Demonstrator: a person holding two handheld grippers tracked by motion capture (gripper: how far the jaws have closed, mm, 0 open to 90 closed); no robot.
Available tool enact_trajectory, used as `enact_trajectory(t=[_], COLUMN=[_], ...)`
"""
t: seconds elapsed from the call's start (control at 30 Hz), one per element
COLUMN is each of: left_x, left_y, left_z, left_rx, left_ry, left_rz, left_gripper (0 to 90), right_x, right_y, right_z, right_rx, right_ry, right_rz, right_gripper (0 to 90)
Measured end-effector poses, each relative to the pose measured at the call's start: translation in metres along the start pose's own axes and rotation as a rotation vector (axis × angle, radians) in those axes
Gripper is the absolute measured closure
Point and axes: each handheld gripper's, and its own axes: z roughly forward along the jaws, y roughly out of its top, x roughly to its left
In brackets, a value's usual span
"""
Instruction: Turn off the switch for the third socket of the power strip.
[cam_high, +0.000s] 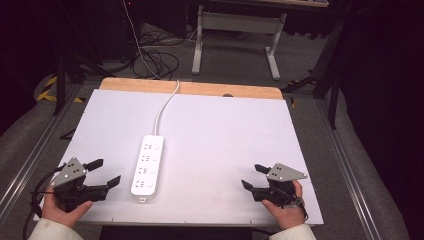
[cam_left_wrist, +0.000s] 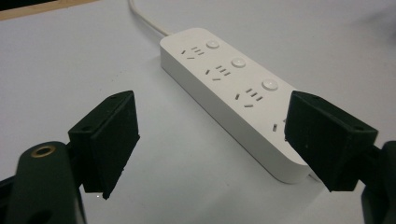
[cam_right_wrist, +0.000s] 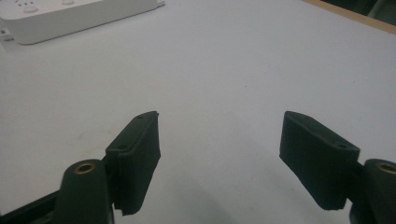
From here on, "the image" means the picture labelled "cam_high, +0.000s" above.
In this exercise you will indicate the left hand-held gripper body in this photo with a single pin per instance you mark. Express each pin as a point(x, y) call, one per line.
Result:
point(71, 191)

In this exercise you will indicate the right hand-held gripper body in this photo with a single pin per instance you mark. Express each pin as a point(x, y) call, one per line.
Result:
point(281, 173)

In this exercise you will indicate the white power strip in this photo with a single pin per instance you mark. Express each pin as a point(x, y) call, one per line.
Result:
point(148, 170)

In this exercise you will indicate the person's left hand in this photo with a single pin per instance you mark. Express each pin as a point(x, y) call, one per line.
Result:
point(61, 215)

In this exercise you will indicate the person's right hand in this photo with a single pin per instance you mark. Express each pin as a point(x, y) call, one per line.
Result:
point(288, 215)

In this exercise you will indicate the white board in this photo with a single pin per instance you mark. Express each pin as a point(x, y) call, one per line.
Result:
point(216, 150)

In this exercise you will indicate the black tripod stand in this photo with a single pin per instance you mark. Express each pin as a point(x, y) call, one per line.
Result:
point(61, 83)

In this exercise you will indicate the yellow black floor tape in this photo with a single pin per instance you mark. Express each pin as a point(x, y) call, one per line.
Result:
point(50, 88)

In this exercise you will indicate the black metal stand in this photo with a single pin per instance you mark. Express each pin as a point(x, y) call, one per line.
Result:
point(333, 83)

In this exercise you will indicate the wooden desk top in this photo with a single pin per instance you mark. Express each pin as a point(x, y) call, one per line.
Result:
point(283, 2)

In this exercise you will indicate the aluminium rail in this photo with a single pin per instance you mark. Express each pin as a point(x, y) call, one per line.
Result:
point(36, 146)
point(350, 173)

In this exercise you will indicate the white metal desk frame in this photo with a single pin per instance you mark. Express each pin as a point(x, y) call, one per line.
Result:
point(233, 21)

